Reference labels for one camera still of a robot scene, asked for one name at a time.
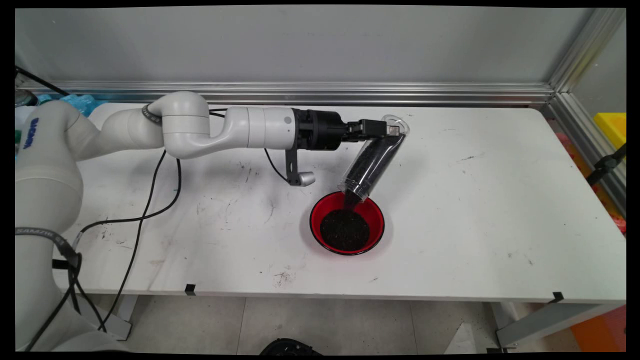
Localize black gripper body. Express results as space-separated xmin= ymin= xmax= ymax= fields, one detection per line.
xmin=292 ymin=108 xmax=351 ymax=151

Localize clear plastic jar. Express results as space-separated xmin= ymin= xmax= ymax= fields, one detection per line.
xmin=337 ymin=114 xmax=411 ymax=202

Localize black seeds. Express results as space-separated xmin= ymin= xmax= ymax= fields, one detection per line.
xmin=319 ymin=208 xmax=371 ymax=252
xmin=342 ymin=134 xmax=405 ymax=211

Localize red bowl black rim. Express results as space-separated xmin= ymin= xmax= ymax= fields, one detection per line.
xmin=309 ymin=190 xmax=386 ymax=257

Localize pink orange foam mat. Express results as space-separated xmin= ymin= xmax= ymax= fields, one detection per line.
xmin=552 ymin=120 xmax=627 ymax=237

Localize black object on floor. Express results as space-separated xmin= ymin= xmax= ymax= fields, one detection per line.
xmin=259 ymin=338 xmax=323 ymax=356

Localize black clamp rod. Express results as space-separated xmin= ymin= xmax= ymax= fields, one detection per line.
xmin=586 ymin=144 xmax=627 ymax=187

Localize yellow plastic box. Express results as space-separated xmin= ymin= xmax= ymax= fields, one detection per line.
xmin=593 ymin=112 xmax=627 ymax=150

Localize blue plastic bag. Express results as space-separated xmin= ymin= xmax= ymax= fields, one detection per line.
xmin=37 ymin=94 xmax=108 ymax=118

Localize grey table leg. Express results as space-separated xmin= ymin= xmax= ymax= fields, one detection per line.
xmin=492 ymin=300 xmax=626 ymax=349
xmin=75 ymin=294 xmax=138 ymax=341

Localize clear round container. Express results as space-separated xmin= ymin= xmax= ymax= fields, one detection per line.
xmin=15 ymin=89 xmax=40 ymax=108

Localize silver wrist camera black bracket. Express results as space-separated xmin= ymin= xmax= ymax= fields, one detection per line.
xmin=285 ymin=148 xmax=317 ymax=187

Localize short black cable metal plug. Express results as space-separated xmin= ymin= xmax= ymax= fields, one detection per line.
xmin=210 ymin=107 xmax=292 ymax=182

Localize long aluminium frame rail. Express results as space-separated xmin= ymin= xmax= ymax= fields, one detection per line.
xmin=15 ymin=80 xmax=556 ymax=107

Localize long black cable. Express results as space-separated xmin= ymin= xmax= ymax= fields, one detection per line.
xmin=97 ymin=149 xmax=168 ymax=333
xmin=72 ymin=157 xmax=182 ymax=248

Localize short aluminium frame rail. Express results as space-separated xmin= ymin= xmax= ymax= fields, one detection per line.
xmin=547 ymin=92 xmax=627 ymax=220

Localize aluminium frame post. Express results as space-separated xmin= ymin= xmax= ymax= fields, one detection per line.
xmin=547 ymin=7 xmax=626 ymax=96

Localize thin black cable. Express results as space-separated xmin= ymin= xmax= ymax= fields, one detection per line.
xmin=15 ymin=66 xmax=71 ymax=97

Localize black velcro strap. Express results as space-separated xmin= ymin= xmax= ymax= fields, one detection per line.
xmin=15 ymin=227 xmax=81 ymax=268

